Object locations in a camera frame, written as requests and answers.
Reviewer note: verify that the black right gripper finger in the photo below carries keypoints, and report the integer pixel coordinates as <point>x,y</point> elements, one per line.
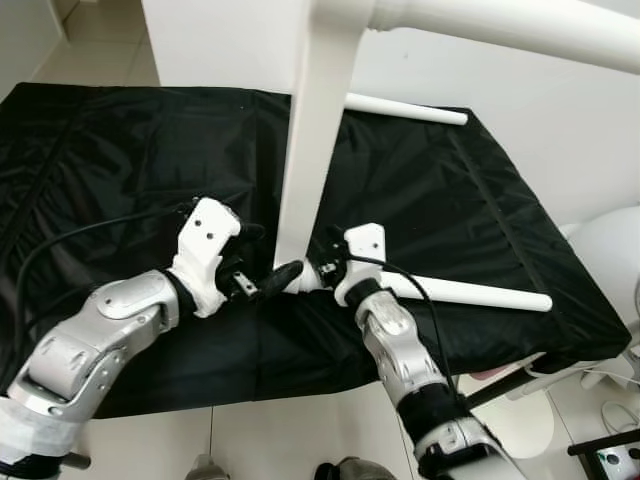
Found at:
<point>328,240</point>

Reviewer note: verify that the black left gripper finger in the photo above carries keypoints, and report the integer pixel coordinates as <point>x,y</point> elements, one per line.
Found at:
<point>251,232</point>
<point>280,278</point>

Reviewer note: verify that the white plastic table top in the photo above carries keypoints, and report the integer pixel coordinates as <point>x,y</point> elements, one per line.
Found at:
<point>315,130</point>

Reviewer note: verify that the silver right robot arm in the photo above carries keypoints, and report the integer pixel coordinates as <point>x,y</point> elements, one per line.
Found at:
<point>400,350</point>

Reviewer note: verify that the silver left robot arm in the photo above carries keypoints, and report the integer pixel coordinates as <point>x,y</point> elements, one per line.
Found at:
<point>90,340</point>

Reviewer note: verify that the black cloth table cover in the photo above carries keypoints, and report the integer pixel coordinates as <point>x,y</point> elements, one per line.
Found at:
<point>120,150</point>

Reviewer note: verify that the grey left robot foot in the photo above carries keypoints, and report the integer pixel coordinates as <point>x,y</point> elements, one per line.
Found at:
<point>205,468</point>

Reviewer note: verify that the grey robot foot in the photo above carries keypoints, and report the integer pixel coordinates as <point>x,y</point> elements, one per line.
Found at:
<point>355,470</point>
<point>205,468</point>

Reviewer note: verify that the grey right robot foot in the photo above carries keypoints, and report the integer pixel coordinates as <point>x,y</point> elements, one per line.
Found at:
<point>355,470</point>

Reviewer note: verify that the black metal table leg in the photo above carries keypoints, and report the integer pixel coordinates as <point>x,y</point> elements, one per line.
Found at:
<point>72,461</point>
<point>500,387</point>

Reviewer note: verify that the black stand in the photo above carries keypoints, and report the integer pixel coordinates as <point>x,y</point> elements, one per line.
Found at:
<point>610,455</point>

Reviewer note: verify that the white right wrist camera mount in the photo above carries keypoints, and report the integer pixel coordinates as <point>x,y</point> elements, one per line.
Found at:
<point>362,260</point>

